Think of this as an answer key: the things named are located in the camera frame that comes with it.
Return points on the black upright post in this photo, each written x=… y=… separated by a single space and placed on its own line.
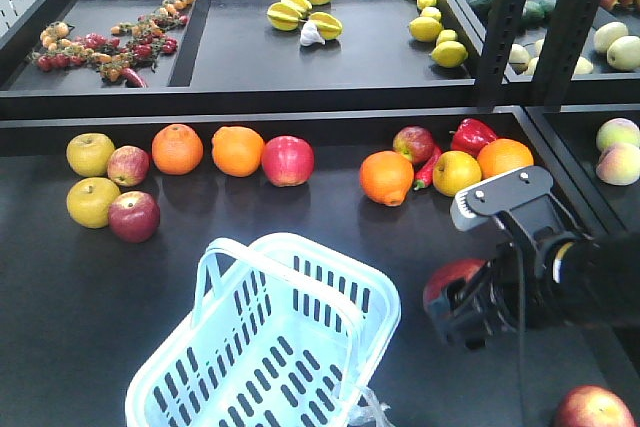
x=503 y=24

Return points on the cherry tomato vine pile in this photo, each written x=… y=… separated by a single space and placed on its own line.
x=117 y=57

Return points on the orange fruit left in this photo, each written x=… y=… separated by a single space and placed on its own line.
x=386 y=177

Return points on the orange fruit right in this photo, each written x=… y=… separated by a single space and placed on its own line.
x=503 y=155

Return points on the pale peach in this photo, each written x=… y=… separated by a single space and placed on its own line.
x=617 y=130
x=618 y=164

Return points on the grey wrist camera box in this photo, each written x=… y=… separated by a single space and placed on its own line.
x=475 y=204

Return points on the dark red apple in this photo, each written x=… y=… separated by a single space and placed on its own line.
x=462 y=269
x=415 y=143

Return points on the orange fruit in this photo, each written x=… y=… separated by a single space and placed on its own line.
x=503 y=155
x=386 y=177

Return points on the black wooden produce display stand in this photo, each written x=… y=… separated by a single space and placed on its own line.
x=81 y=310

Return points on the dark red apple back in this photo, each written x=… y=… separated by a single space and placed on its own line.
x=415 y=143

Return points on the light blue plastic basket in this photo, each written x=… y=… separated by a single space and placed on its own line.
x=282 y=332

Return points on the yellow green apple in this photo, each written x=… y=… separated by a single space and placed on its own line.
x=88 y=154

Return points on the red pink apple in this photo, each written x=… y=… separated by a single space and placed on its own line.
x=287 y=161

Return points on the pale peach front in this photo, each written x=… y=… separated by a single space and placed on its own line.
x=618 y=164

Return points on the red chili pepper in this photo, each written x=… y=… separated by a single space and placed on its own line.
x=423 y=177

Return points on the clear plastic wrap strip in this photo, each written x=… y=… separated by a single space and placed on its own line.
x=373 y=411

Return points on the yellow round fruit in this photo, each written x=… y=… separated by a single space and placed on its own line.
x=454 y=171

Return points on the pale green apple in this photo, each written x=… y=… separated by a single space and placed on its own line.
x=623 y=53

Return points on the dark red apple front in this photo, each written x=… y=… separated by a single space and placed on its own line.
x=462 y=269

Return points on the red bell pepper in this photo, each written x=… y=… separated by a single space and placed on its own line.
x=471 y=136

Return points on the red apple bottom edge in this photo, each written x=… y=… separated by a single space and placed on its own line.
x=591 y=405

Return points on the white garlic bulb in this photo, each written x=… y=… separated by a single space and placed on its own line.
x=310 y=35

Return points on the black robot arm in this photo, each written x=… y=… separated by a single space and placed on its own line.
x=607 y=267

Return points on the pale peach back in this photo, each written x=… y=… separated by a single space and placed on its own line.
x=617 y=130

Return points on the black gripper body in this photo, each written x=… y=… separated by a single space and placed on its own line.
x=521 y=287

